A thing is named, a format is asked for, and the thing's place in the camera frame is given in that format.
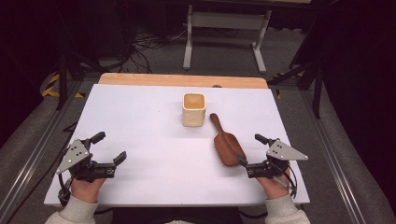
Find wooden table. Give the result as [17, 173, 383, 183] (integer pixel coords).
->
[97, 72, 269, 90]

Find person's right hand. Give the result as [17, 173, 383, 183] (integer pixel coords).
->
[255, 167, 292, 201]

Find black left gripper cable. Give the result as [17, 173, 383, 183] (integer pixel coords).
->
[57, 173, 75, 207]

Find brown wooden hairbrush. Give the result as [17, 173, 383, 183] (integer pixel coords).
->
[209, 112, 248, 168]

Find person's left hand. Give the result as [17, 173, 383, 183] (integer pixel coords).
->
[70, 177, 107, 204]

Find cream square cup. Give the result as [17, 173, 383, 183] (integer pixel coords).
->
[181, 91, 207, 128]

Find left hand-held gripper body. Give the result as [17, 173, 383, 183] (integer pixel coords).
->
[55, 138, 118, 184]

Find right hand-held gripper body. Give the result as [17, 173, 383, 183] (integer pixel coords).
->
[245, 138, 309, 179]

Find yellow black hazard tape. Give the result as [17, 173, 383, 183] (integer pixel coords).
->
[41, 73, 86, 99]

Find grey metal stand frame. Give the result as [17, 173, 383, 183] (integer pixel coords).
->
[182, 4, 273, 75]

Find white board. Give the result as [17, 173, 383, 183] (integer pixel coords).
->
[43, 83, 311, 207]

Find person's dark clothing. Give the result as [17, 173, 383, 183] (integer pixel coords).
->
[111, 206, 245, 224]

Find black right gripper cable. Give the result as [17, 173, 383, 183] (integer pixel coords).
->
[274, 161, 299, 200]

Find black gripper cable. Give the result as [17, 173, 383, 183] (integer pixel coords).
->
[274, 161, 299, 200]
[57, 173, 75, 207]

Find black floor cables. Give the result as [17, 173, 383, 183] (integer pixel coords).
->
[122, 26, 190, 75]

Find aluminium rail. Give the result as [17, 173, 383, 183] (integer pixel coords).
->
[0, 79, 86, 224]
[298, 89, 370, 224]

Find black tripod stand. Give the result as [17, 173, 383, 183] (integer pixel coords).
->
[267, 0, 326, 119]

